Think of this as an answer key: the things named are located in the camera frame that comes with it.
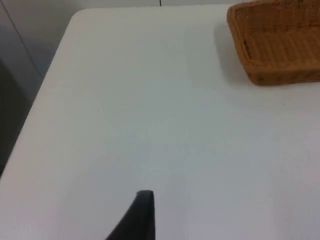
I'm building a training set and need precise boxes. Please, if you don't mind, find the brown wicker basket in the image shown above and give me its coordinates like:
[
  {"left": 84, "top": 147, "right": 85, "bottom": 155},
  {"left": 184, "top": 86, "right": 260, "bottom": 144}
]
[{"left": 226, "top": 0, "right": 320, "bottom": 87}]

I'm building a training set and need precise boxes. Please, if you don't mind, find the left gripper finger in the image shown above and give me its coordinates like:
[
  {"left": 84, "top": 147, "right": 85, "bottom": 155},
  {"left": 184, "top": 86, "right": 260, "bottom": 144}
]
[{"left": 104, "top": 190, "right": 157, "bottom": 240}]

